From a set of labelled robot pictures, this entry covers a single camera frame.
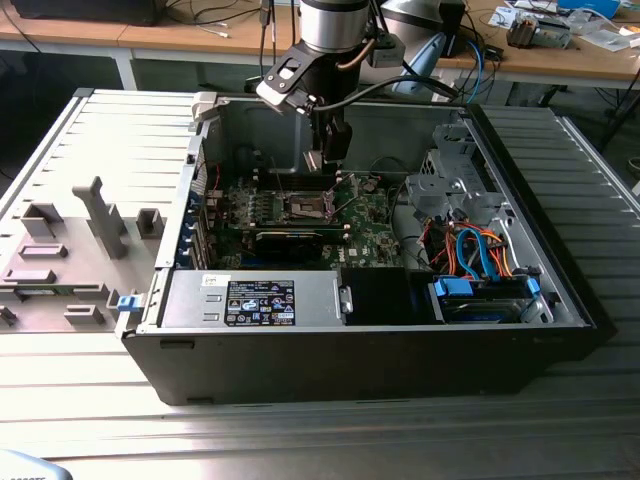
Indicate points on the silver CPU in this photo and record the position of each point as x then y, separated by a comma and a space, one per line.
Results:
314, 161

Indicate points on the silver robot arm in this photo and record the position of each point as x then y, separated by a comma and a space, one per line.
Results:
332, 27

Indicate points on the RAM slot with white latches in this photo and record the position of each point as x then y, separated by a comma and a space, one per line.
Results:
267, 176

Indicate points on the CPU socket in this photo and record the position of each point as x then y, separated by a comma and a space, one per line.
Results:
305, 207

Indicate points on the round coin cell battery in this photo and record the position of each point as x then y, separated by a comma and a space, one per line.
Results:
369, 186

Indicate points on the black case fan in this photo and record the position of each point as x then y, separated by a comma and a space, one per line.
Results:
246, 159

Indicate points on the light grey case latch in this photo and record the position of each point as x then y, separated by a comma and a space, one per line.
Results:
205, 105

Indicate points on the black upright box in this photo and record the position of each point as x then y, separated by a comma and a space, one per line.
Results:
452, 30

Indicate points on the wooden desk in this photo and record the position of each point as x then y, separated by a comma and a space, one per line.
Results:
200, 40

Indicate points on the grey metal drive cage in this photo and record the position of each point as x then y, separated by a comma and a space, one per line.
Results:
430, 187

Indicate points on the green motherboard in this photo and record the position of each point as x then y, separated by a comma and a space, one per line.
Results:
372, 235

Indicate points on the black graphics card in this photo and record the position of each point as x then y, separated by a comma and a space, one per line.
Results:
290, 246

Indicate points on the heatsink part on desk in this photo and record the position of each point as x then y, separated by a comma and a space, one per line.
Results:
537, 32

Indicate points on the grey power supply with label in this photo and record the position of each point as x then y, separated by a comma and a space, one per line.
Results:
315, 300

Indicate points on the hard disk in blue carrier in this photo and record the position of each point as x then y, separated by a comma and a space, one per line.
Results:
452, 290

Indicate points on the black device on desk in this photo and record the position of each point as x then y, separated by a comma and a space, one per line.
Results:
85, 12

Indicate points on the blue box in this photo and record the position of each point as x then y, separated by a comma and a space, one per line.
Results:
590, 6

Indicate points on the black and grey PC case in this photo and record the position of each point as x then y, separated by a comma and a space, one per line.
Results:
350, 365

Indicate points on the blue plastic latch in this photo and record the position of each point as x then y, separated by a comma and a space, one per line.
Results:
127, 303

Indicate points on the grey parts rack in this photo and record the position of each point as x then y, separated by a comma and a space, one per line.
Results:
70, 280

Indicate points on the pale blue teach pendant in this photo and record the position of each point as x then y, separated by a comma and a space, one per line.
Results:
25, 467

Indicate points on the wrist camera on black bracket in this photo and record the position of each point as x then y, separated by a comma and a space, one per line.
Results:
285, 75

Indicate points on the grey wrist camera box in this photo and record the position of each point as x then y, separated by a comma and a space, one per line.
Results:
387, 52

